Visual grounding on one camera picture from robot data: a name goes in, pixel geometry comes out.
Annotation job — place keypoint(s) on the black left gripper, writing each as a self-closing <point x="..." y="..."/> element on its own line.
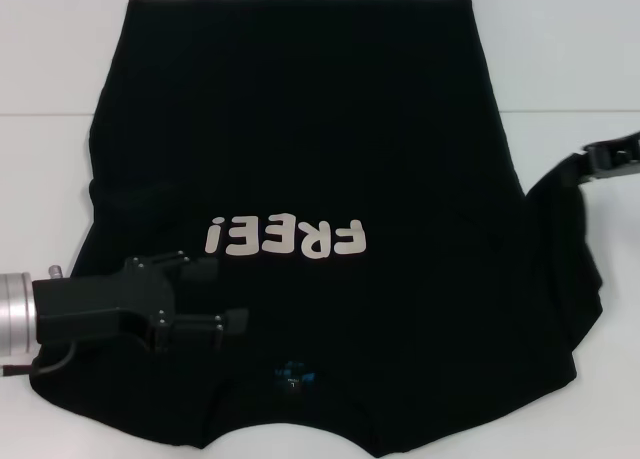
<point x="105" y="306"/>

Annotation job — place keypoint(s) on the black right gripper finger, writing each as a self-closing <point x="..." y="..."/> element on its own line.
<point x="597" y="154"/>
<point x="615" y="170"/>

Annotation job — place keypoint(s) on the black FREE! print t-shirt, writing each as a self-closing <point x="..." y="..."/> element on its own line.
<point x="325" y="129"/>

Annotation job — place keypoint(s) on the silver stub plug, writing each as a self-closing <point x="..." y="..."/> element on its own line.
<point x="55" y="272"/>

